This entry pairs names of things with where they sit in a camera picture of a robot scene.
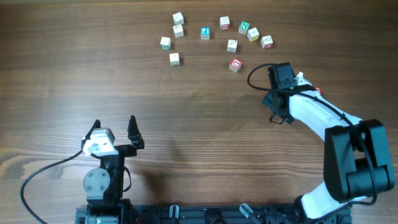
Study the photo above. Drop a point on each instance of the wooden block red side right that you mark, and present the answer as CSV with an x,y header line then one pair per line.
x,y
267,42

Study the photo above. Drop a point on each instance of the wooden block with picture centre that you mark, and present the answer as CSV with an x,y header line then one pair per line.
x,y
232,45

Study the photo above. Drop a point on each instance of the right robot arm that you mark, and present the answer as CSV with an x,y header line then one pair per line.
x,y
357,163

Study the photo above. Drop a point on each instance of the wooden block red side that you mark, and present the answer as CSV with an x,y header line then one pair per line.
x,y
224,23
267,42

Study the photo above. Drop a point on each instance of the wooden block green side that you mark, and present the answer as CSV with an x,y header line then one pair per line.
x,y
165,43

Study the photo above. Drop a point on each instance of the wooden block with tree picture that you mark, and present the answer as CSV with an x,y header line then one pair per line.
x,y
178,31

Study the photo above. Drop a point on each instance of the red letter A block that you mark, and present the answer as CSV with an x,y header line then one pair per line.
x,y
174,59

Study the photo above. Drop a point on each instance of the wooden block red side top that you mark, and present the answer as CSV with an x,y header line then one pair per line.
x,y
224,23

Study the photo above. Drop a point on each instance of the red letter U block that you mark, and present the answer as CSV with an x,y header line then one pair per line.
x,y
235,65

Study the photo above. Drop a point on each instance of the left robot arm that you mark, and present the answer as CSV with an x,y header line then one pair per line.
x,y
104,185

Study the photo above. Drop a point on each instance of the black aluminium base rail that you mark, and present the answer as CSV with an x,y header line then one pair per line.
x,y
271,213

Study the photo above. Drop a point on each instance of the plain wooden block top left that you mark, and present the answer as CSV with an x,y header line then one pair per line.
x,y
178,18

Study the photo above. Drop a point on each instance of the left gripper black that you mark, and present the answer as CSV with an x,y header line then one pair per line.
x,y
123,149

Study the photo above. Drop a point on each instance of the blue letter P block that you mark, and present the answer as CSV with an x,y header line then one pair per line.
x,y
205,33

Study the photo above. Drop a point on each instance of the wooden block yellow side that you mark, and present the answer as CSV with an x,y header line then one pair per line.
x,y
253,34

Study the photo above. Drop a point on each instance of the green letter N block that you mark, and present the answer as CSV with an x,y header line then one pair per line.
x,y
244,27

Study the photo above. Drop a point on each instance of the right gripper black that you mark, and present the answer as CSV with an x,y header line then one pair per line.
x,y
267,101

